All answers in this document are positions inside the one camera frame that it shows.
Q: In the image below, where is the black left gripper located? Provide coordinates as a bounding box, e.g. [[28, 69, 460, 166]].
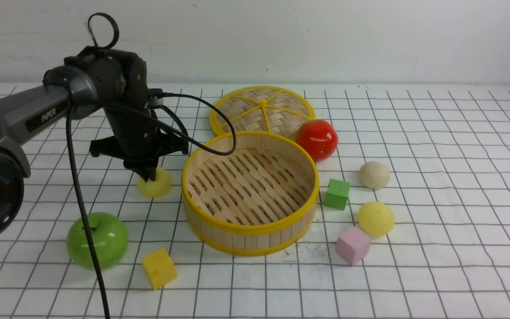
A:
[[89, 102, 189, 182]]

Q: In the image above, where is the yellow bun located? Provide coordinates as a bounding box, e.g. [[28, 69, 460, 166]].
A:
[[357, 202, 395, 238], [136, 166, 172, 198]]

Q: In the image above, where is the white beige bun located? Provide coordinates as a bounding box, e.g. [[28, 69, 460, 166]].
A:
[[358, 161, 391, 190]]

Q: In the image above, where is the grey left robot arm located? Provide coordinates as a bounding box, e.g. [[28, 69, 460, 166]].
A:
[[0, 47, 189, 234]]

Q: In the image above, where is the bamboo steamer tray yellow rim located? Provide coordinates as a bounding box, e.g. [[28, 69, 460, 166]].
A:
[[182, 131, 320, 257]]

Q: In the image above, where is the woven bamboo steamer lid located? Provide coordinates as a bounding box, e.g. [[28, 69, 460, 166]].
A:
[[210, 86, 316, 139]]

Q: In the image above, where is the green apple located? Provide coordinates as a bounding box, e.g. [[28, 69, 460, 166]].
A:
[[66, 212, 129, 270]]

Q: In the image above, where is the yellow cube block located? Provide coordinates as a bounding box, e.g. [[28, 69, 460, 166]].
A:
[[141, 249, 178, 290]]

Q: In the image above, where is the red tomato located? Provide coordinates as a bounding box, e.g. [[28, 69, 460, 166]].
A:
[[295, 119, 339, 162]]

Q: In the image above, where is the green cube block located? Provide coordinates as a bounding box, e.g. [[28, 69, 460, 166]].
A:
[[323, 179, 351, 210]]

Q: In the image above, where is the white grid tablecloth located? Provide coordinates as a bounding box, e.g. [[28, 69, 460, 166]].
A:
[[0, 83, 510, 319]]

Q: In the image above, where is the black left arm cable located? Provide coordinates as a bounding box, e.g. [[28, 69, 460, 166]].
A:
[[65, 91, 237, 319]]

